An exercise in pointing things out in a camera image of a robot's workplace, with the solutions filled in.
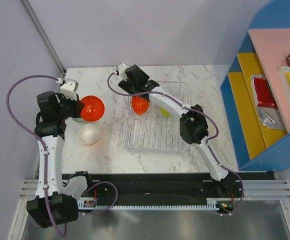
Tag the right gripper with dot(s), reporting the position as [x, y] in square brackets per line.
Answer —
[124, 85]

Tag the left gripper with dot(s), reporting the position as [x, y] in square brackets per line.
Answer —
[77, 104]

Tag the orange bowl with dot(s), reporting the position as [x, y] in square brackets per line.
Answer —
[93, 109]
[139, 105]

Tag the orange bowl front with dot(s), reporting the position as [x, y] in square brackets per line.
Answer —
[93, 109]

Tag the lime green bowl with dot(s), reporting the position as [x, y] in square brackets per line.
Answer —
[164, 111]

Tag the white wire dish rack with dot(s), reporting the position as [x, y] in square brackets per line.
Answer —
[153, 131]

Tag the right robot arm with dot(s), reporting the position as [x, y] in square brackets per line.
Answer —
[195, 127]

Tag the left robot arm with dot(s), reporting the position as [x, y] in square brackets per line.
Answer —
[55, 203]

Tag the pale green ceramic bowl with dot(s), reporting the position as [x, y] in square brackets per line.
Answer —
[78, 119]

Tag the white bowl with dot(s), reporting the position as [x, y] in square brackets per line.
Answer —
[89, 134]

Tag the red snack packet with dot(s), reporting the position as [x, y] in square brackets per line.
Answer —
[261, 91]

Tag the yellow shelf board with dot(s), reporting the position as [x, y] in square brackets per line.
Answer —
[257, 137]

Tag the silver foil packet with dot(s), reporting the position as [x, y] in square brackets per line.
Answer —
[270, 118]

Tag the pink shelf board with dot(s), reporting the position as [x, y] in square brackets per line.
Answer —
[272, 47]

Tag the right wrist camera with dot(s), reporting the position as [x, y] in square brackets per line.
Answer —
[120, 70]

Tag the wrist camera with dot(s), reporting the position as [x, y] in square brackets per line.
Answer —
[69, 88]
[120, 70]

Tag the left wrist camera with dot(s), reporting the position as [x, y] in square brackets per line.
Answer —
[69, 88]

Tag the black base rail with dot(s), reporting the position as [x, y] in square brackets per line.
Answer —
[154, 188]

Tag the white cable duct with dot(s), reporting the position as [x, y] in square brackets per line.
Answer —
[88, 204]

